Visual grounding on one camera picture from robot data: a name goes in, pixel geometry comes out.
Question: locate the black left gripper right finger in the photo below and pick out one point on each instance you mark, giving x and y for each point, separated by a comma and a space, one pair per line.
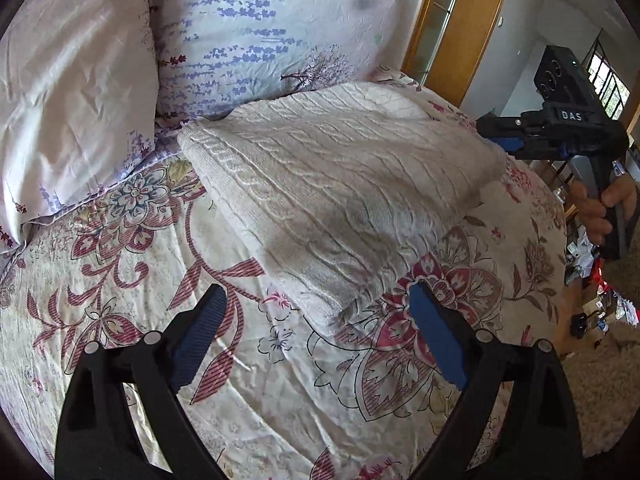
515, 417

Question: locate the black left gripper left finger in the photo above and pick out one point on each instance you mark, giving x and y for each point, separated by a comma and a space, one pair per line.
97, 438

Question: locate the beige cable-knit sweater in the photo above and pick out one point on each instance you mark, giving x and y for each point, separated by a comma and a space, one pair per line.
337, 192

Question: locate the person's right hand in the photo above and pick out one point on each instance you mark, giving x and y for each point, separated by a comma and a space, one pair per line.
592, 211

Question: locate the window with bars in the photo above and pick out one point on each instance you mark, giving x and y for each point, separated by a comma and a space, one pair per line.
610, 89

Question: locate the wooden glass wardrobe door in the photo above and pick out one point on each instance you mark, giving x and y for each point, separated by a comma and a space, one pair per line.
448, 41

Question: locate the floral bed sheet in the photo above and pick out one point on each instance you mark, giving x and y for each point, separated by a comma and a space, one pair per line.
273, 398

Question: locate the pink floral top pillow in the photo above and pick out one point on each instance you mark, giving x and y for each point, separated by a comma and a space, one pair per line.
79, 86

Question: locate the lavender print lower pillow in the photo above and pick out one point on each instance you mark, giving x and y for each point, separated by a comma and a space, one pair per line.
215, 55

